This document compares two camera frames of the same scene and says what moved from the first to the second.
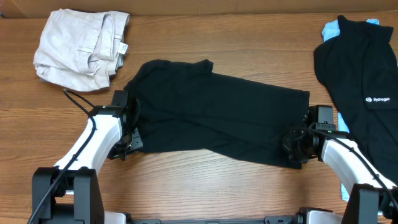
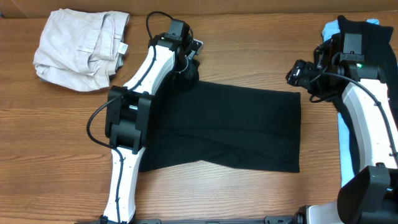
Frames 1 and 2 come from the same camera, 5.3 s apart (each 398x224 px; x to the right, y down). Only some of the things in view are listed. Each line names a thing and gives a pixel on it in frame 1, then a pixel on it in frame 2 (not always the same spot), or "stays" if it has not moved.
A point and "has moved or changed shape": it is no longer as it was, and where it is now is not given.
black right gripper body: (295, 145) -> (324, 88)
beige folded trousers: (79, 50) stays
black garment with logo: (359, 68) stays
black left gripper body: (131, 140) -> (189, 70)
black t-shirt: (186, 107) has moved or changed shape
